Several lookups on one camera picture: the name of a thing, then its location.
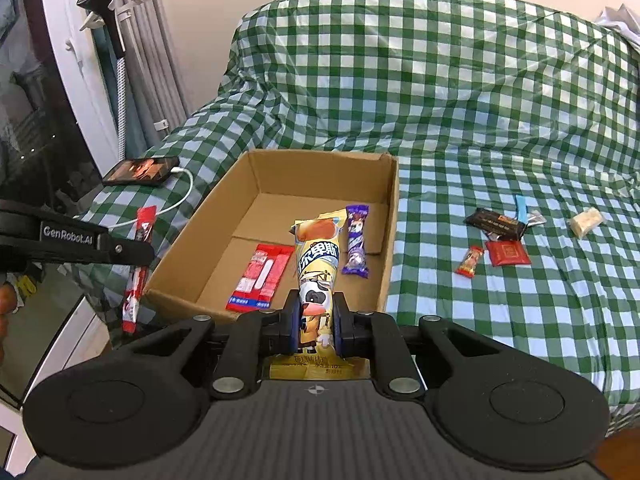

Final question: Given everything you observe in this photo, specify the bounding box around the red spicy strip packet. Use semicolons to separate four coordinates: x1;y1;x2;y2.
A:
226;244;294;313

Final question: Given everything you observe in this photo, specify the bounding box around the purple candy bar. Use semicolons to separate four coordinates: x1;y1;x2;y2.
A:
342;204;369;278

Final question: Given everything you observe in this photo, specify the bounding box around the yellow cow snack packet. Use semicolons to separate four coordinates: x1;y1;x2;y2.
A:
269;209;370;382

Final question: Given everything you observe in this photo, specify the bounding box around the red white oreo packet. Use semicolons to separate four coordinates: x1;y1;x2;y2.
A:
122;206;156;335

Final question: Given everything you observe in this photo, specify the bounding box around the small red orange candy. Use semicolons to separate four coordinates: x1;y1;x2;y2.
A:
456;246;484;278

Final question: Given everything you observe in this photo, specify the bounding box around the red square sachet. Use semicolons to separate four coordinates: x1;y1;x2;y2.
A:
486;240;530;266

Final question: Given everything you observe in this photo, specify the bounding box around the dark chocolate bar wrapper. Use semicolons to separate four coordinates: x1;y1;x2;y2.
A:
464;208;527;240

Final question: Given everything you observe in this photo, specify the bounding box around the light blue candy stick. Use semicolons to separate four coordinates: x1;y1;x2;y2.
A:
515;195;528;224

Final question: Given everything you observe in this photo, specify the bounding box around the silver sachet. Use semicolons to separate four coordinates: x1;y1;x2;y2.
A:
527;210;547;226

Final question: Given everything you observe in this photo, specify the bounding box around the beige nougat bar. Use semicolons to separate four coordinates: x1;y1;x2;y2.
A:
568;207;604;240

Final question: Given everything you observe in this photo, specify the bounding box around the person hand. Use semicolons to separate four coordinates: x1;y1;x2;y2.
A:
0;282;17;363

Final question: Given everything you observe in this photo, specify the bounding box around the black smartphone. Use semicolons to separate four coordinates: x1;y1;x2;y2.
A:
102;156;179;186

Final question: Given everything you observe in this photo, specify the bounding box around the brown cardboard box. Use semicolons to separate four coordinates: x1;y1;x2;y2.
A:
144;150;399;323

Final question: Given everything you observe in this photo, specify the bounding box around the grey curtain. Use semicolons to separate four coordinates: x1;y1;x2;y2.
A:
89;0;194;158

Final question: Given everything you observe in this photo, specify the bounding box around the white braided pole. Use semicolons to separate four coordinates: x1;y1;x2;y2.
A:
116;58;127;160

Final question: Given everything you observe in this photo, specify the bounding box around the green checkered sofa cover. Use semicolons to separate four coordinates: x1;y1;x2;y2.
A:
84;0;639;413

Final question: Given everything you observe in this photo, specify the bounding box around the white crumpled sheet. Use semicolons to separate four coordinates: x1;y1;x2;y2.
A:
594;4;640;52

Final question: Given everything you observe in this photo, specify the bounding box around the white charging cable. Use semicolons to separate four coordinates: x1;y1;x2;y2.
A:
74;167;196;231

